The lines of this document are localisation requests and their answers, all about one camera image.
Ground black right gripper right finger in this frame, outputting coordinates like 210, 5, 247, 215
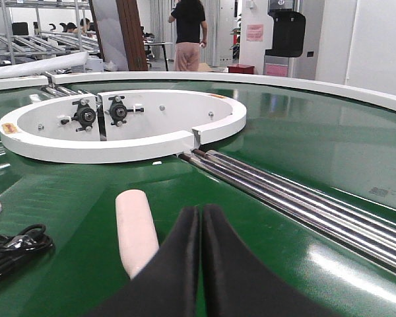
201, 204, 335, 316

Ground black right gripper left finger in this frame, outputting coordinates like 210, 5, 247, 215
86, 207, 200, 316

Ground pink hand brush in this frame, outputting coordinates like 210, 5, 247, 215
115, 190, 159, 279

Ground black cable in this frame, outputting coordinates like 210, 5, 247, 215
0, 224, 55, 287

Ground chrome conveyor rollers right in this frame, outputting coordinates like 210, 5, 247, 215
179, 149, 396, 273

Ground chrome conveyor rollers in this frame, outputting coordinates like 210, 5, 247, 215
41, 69, 89, 98
179, 149, 396, 273

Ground chrome conveyor rollers left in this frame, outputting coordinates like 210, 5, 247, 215
41, 69, 89, 98

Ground white outer conveyor rim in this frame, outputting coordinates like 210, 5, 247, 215
0, 71, 396, 112

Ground black bearing block right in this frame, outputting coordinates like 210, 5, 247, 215
104, 95, 145, 127

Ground black bearing block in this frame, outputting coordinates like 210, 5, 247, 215
104, 95, 145, 127
58, 98, 96, 132

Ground black bearing block left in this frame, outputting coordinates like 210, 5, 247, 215
58, 98, 96, 132

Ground red box on floor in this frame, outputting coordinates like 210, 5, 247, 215
228, 63, 255, 75

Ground black water dispenser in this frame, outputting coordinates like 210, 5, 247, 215
265, 1, 306, 77

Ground person in black shirt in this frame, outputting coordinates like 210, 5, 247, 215
168, 0, 207, 71

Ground brown wooden pillar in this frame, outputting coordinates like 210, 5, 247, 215
115, 0, 148, 71

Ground metal roller rack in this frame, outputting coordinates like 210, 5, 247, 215
0, 1, 100, 66

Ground white inner conveyor ring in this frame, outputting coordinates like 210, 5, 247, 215
0, 88, 248, 164

